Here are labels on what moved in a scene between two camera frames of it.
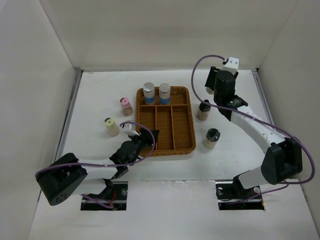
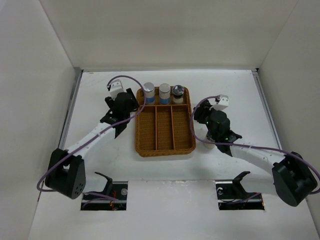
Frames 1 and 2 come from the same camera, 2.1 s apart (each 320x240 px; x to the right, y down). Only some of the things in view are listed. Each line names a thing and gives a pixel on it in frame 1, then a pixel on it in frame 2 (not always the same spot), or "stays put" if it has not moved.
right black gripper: (211, 77) to (200, 112)
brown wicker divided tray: (174, 121) stays put
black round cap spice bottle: (212, 135) stays put
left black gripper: (147, 136) to (133, 106)
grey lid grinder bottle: (209, 91) to (178, 91)
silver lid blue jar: (164, 93) stays put
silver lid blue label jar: (148, 88) stays put
